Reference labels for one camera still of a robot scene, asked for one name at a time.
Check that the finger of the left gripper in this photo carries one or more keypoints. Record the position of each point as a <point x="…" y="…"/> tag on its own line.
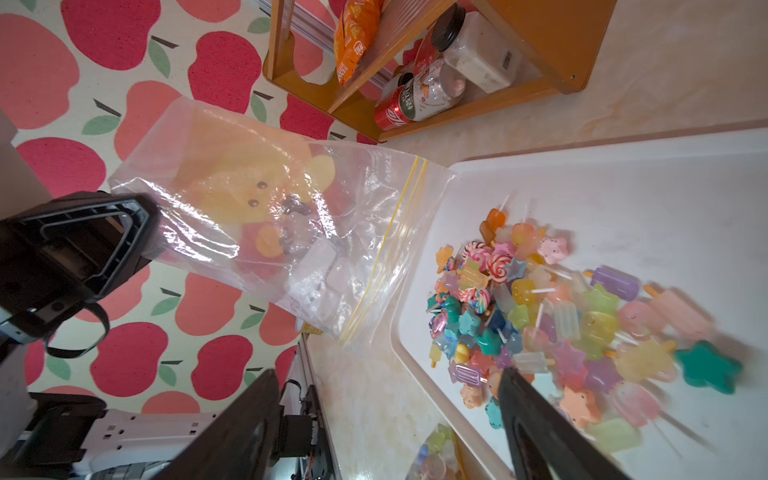
<point x="95" y="239"/>

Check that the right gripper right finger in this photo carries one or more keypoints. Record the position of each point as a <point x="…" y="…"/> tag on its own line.
<point x="542" y="444"/>

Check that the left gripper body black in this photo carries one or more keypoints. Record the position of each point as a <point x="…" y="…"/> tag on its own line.
<point x="42" y="272"/>

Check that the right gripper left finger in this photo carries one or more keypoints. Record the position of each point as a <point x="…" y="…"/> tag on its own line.
<point x="239" y="442"/>

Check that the ziploc bag of colourful candies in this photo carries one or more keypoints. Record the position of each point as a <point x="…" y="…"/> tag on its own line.
<point x="327" y="230"/>

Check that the ziploc bag of small candies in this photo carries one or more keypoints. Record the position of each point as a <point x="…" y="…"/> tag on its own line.
<point x="439" y="457"/>

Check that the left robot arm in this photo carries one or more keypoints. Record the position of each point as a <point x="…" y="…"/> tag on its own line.
<point x="56" y="436"/>

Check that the poured candies pile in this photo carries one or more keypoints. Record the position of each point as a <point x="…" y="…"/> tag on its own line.
<point x="504" y="300"/>

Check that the orange snack bag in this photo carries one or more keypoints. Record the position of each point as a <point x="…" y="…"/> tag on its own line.
<point x="354" y="35"/>

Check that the white plastic tray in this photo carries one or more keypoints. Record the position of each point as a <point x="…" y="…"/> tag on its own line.
<point x="688" y="214"/>

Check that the red soda can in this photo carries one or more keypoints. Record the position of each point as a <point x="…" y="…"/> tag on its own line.
<point x="397" y="106"/>

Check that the wooden shelf rack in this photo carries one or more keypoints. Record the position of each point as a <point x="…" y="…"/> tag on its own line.
<point x="559" y="42"/>

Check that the small white bottle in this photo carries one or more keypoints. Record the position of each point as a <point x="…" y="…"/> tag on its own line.
<point x="474" y="47"/>

